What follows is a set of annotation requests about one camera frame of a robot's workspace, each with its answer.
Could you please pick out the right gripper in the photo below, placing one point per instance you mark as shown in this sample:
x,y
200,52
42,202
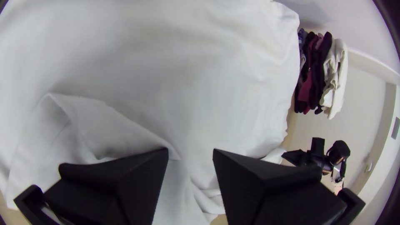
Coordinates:
x,y
315,162

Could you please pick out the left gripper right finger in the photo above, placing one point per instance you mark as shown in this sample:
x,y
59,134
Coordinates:
x,y
265,193

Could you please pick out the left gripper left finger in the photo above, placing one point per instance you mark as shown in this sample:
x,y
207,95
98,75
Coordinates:
x,y
118,187

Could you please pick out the white t-shirt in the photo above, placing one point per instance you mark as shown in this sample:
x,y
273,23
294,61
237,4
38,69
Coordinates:
x,y
156,78

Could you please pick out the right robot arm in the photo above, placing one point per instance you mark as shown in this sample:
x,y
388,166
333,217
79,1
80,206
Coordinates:
x,y
339,151

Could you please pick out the pile of folded clothes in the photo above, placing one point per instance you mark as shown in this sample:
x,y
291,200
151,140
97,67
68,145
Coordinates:
x,y
312,78

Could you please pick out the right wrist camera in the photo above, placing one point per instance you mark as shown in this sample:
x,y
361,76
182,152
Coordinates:
x,y
318,146

